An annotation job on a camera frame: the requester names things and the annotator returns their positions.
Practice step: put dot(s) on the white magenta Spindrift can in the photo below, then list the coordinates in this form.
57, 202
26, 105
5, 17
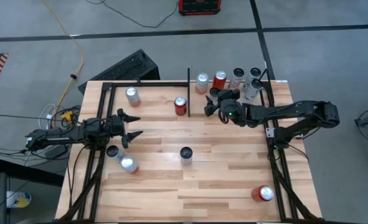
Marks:
128, 163

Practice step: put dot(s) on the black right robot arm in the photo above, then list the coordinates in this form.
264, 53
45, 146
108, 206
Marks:
289, 109

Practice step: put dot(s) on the yellow power plug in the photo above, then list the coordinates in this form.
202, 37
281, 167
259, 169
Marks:
67, 115

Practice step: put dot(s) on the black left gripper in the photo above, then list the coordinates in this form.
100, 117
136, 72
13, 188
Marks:
115, 127

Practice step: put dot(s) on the red black equipment case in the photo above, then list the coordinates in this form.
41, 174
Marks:
199, 7

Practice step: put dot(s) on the thin black shelf side frame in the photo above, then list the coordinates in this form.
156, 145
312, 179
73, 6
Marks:
266, 74
188, 93

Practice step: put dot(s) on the black aluminium rail frame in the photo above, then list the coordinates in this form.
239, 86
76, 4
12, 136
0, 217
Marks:
270, 93
152, 84

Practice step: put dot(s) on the white salmon Spindrift can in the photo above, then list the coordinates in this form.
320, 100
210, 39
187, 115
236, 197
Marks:
201, 79
131, 92

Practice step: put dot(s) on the blue yellow white container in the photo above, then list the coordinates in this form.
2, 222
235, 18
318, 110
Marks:
20, 199

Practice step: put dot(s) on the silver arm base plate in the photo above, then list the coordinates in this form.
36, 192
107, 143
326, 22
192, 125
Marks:
270, 132

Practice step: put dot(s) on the red Coca-Cola can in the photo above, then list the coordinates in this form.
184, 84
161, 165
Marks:
220, 77
266, 193
180, 107

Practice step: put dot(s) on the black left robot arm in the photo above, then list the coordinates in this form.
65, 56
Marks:
56, 137

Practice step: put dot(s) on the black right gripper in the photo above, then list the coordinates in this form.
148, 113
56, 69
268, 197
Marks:
232, 109

